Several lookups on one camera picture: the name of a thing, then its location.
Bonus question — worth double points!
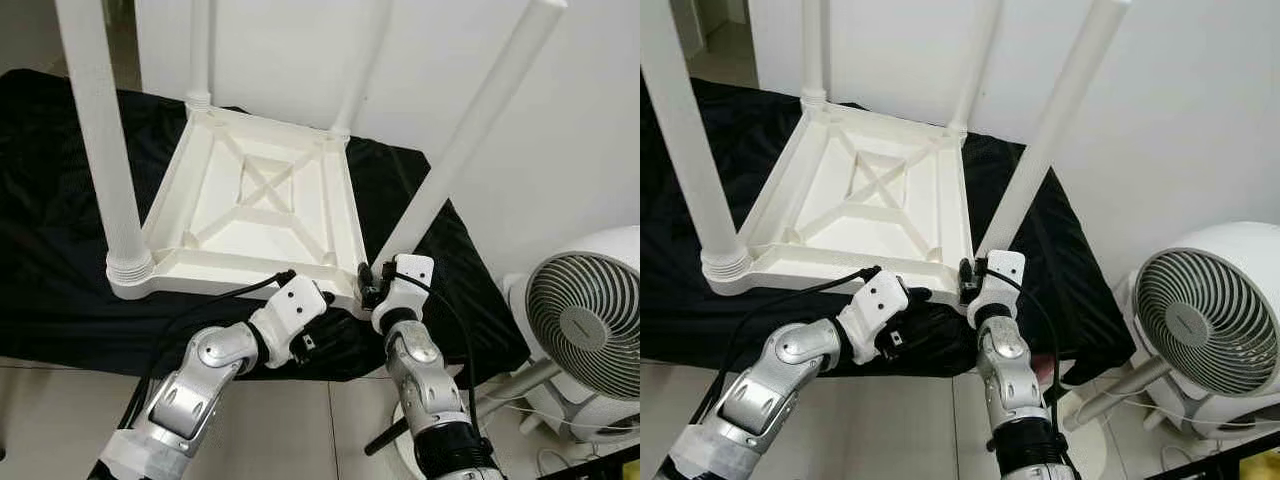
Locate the white plastic table top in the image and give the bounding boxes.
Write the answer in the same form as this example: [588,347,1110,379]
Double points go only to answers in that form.
[105,95,373,301]
[703,90,976,296]

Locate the white plastic table leg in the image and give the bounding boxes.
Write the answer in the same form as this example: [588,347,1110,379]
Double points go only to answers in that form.
[800,0,829,106]
[187,0,216,109]
[55,0,156,286]
[640,0,751,281]
[328,0,393,139]
[368,0,569,271]
[945,0,1006,136]
[975,0,1133,256]

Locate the black tablecloth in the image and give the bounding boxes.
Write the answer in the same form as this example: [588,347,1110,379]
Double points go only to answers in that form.
[0,68,531,383]
[640,75,1136,381]

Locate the black metal stand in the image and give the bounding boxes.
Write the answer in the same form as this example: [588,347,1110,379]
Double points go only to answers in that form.
[570,445,640,480]
[1150,450,1280,480]

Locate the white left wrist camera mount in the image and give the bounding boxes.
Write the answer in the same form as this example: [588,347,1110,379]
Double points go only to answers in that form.
[248,275,329,369]
[838,268,911,363]

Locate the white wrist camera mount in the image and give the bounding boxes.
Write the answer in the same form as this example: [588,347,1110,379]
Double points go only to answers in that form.
[965,250,1026,326]
[838,268,911,363]
[372,254,436,334]
[248,275,329,369]

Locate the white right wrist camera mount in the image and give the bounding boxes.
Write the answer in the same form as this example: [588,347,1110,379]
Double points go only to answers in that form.
[965,250,1026,326]
[372,254,436,334]

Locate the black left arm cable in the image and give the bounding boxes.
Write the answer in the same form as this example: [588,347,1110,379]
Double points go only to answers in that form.
[715,265,883,421]
[118,270,298,431]

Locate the white pedestal fan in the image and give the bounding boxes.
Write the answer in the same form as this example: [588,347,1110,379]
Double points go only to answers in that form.
[395,225,640,471]
[1065,222,1280,441]

